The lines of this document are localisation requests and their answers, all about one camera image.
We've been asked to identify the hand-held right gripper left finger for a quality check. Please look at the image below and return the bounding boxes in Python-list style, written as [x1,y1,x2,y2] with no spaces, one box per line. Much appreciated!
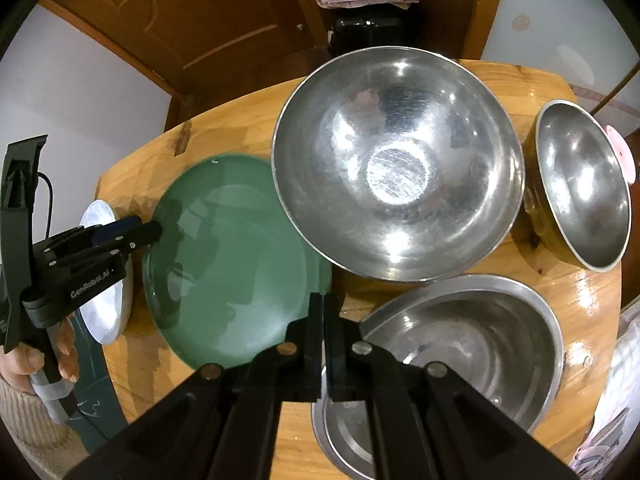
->
[64,291,326,480]

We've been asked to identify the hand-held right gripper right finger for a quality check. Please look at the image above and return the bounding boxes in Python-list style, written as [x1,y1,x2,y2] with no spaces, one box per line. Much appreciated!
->
[325,292,583,480]

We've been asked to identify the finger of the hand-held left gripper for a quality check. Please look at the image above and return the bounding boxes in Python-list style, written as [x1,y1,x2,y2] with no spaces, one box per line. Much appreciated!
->
[45,221,164,273]
[47,215,145,256]

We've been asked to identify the green plate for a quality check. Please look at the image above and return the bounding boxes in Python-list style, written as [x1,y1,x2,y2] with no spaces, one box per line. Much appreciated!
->
[141,156,333,372]

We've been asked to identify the medium steel bowl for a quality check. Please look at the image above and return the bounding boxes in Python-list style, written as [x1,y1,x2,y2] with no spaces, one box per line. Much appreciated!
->
[359,274,565,441]
[311,360,401,480]

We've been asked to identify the small steel bowl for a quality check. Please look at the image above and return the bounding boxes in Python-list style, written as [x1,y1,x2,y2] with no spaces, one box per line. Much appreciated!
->
[522,99,633,273]

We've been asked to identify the person's left forearm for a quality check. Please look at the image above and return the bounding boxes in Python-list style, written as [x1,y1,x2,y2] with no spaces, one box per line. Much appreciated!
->
[0,377,88,480]

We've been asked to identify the person's left hand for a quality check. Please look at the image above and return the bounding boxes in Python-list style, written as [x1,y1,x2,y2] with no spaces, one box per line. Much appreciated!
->
[0,317,82,392]

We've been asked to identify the white plate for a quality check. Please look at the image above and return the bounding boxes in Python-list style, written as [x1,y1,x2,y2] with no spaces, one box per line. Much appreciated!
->
[79,200,135,346]

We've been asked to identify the large steel bowl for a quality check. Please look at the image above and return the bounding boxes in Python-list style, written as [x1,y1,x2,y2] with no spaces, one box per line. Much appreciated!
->
[271,46,526,282]

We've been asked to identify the wooden door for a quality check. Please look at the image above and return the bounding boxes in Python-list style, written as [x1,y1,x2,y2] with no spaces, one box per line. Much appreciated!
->
[37,0,326,103]

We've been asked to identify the checkered blanket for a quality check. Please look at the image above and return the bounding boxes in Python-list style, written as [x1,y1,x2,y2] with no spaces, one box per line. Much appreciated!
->
[570,305,640,476]

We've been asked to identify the black bin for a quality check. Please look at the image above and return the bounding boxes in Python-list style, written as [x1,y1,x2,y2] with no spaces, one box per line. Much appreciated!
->
[327,7,406,56]

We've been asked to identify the pink plastic stool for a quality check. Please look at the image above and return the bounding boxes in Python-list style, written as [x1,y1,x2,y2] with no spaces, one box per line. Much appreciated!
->
[602,124,638,186]

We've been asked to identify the frosted sliding wardrobe door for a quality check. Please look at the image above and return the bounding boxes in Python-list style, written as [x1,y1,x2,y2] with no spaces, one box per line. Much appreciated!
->
[480,0,640,126]

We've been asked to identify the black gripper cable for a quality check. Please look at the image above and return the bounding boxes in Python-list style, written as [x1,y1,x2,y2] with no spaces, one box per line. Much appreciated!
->
[36,171,55,241]

